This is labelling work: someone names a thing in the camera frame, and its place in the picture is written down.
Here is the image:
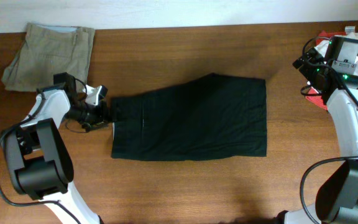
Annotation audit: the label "folded khaki trousers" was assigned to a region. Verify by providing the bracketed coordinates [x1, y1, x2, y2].
[1, 23, 96, 91]

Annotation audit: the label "red garment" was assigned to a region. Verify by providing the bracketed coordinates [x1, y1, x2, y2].
[305, 30, 358, 197]

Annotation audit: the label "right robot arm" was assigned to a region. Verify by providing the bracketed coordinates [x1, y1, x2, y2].
[273, 32, 358, 223]

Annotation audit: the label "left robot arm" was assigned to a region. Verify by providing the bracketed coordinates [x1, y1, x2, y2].
[0, 73, 112, 224]

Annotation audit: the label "black shorts garment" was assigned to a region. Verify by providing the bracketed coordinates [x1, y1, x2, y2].
[111, 73, 267, 161]

